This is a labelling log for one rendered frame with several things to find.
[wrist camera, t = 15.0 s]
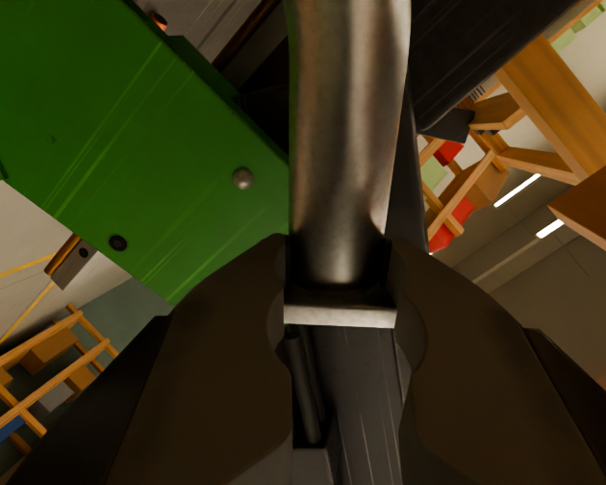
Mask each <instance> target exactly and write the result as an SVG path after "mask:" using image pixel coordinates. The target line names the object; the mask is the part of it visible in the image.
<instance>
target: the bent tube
mask: <svg viewBox="0 0 606 485"><path fill-rule="evenodd" d="M283 5H284V10H285V16H286V22H287V29H288V40H289V60H290V110H289V236H290V285H286V287H285V289H284V323H296V324H316V325H337V326H358V327H378V328H394V325H395V319H396V314H397V308H396V305H395V303H394V301H393V299H392V298H391V296H390V295H389V294H388V293H387V291H386V288H380V273H379V268H380V262H381V254H382V247H383V240H384V235H385V227H386V220H387V213H388V206H389V199H390V192H391V179H392V172H393V164H394V157H395V150H396V143H397V136H398V129H399V121H400V115H401V108H402V100H403V93H404V87H405V79H406V72H407V64H408V56H409V46H410V32H411V0H283Z"/></svg>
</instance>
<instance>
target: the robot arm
mask: <svg viewBox="0 0 606 485"><path fill-rule="evenodd" d="M379 273H380V288H386V291H387V293H388V294H389V295H390V296H391V298H392V299H393V301H394V303H395V305H396V308H397V314H396V319H395V325H394V329H393V339H394V341H395V342H396V344H397V345H398V346H399V347H400V349H401V350H402V351H403V353H404V354H405V356H406V358H407V360H408V362H409V364H410V367H411V370H412V375H411V379H410V383H409V387H408V391H407V395H406V399H405V403H404V407H403V412H402V416H401V420H400V424H399V428H398V443H399V454H400V466H401V476H402V482H403V485H606V391H605V390H604V389H603V388H602V387H601V386H600V385H599V384H598V383H596V382H595V381H594V380H593V379H592V378H591V377H590V376H589V375H588V374H587V373H586V372H585V371H584V370H583V369H582V368H580V367H579V366H578V365H577V364H576V363H575V362H574V361H573V360H572V359H571V358H570V357H569V356H568V355H567V354H566V353H565V352H564V351H563V350H562V349H561V348H560V347H558V346H557V345H556V344H555V343H554V342H553V341H552V340H551V339H550V338H548V337H547V336H546V335H545V334H544V333H543V331H542V330H541V329H540V328H524V327H522V326H521V325H520V324H519V322H518V321H517V320H516V319H515V318H514V317H513V316H512V315H511V314H509V313H508V312H507V311H506V310H505V309H504V308H503V307H502V306H501V305H500V304H499V303H498V302H497V301H496V300H494V299H493V298H492V297H491V296H490V295H489V294H487V293H486V292H485V291H483V290H482V289H481V288H480V287H478V286H477V285H475V284H474V283H473V282H471V281H470V280H468V279H467V278H466V277H464V276H463V275H462V274H460V273H459V272H457V271H456V270H454V269H453V268H451V267H449V266H447V265H446V264H444V263H443V262H441V261H440V260H438V259H436V258H435V257H433V256H432V255H430V254H429V253H427V252H425V251H424V250H422V249H421V248H419V247H418V246H416V245H414V244H413V243H411V242H409V241H408V240H406V239H404V238H399V237H394V236H387V237H385V238H384V240H383V247H382V254H381V262H380V268H379ZM286 285H290V236H289V235H284V234H281V233H273V234H271V235H269V236H268V237H266V238H265V239H263V240H262V241H260V242H258V243H257V244H255V245H254V246H252V247H251V248H249V249H248V250H246V251H245V252H243V253H242V254H241V255H239V256H238V257H236V258H235V259H233V260H232V261H230V262H229V263H227V264H226V265H224V266H223V267H221V268H219V269H218V270H216V271H215V272H213V273H212V274H210V275H209V276H207V277H206V278H205V279H204V280H202V281H201V282H200V283H199V284H197V285H196V286H195V287H194V288H193V289H192V290H191V291H190V292H189V293H188V294H187V295H186V296H185V297H184V298H183V299H182V300H181V301H180V302H179V303H178V304H177V305H176V306H175V307H174V308H173V310H172V311H171V312H170V313H169V314H168V315H167V316H155V317H154V318H152V319H151V320H150V321H149V322H148V323H147V324H146V325H145V327H144V328H143V329H142V330H141V331H140V332H139V333H138V334H137V335H136V337H135V338H134V339H133V340H132V341H131V342H130V343H129V344H128V345H127V346H126V347H125V348H124V349H123V350H122V351H121V352H120V353H119V354H118V355H117V356H116V357H115V358H114V360H113V361H112V362H111V363H110V364H109V365H108V366H107V367H106V368H105V369H104V370H103V371H102V372H101V373H100V374H99V376H98V377H97V378H96V379H95V380H94V381H93V382H92V383H91V384H90V385H89V386H88V387H87V388H86V389H85V390H84V392H83V393H82V394H81V395H80V396H79V397H78V398H77V399H76V400H75V401H74V402H73V403H72V404H71V405H70V406H69V408H68V409H67V410H66V411H65V412H64V413H63V414H62V415H61V416H60V417H59V418H58V419H57V420H56V422H55V423H54V424H53V425H52V426H51V427H50V428H49V429H48V431H47V432H46V433H45V434H44V435H43V436H42V437H41V439H40V440H39V441H38V442H37V444H36V445H35V446H34V447H33V449H32V450H31V451H30V452H29V454H28V455H27V456H26V457H25V459H24V460H23V461H22V463H21V464H20V465H19V467H18V468H17V469H16V471H15V472H14V473H13V475H12V476H11V478H10V479H9V481H8V482H7V483H6V485H291V481H292V401H291V378H290V372H289V370H288V369H287V368H286V366H285V365H284V364H283V363H282V362H281V361H280V359H279V358H278V357H277V355H276V353H275V352H274V350H275V348H276V347H277V345H278V344H279V343H280V342H281V340H282V339H283V337H284V289H285V287H286Z"/></svg>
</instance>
